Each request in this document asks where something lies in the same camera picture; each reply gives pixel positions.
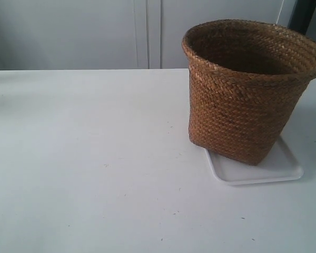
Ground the brown woven wicker basket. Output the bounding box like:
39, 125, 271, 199
182, 19, 316, 166

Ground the white rectangular plastic tray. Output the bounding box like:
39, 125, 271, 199
205, 137, 304, 186

